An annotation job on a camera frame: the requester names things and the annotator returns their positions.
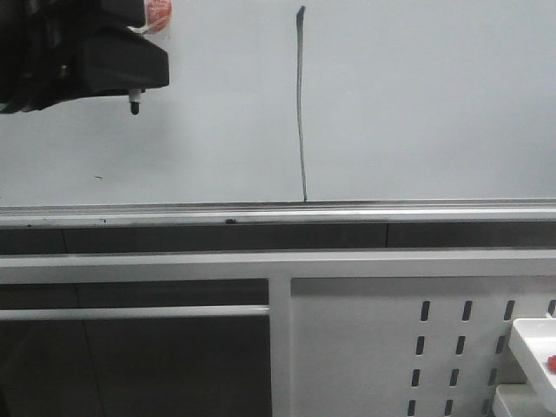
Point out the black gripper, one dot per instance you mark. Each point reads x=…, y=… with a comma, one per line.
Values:
x=58, y=51

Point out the black tip whiteboard marker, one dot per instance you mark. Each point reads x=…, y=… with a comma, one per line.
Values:
x=135, y=94

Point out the red magnet taped to marker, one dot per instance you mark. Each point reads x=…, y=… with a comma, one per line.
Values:
x=158, y=15

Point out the red capped whiteboard marker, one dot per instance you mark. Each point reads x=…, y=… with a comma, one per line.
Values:
x=551, y=364

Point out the white upper plastic tray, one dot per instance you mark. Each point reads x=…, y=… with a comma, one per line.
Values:
x=532, y=342

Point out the white plastic tray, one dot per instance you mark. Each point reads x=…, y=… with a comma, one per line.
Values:
x=532, y=342
x=517, y=400

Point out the white lower plastic tray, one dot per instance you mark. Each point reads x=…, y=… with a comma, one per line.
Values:
x=517, y=400

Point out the white whiteboard with aluminium frame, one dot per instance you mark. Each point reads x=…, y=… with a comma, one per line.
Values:
x=406, y=108

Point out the white metal stand frame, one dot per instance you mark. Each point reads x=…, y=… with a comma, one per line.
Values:
x=364, y=333

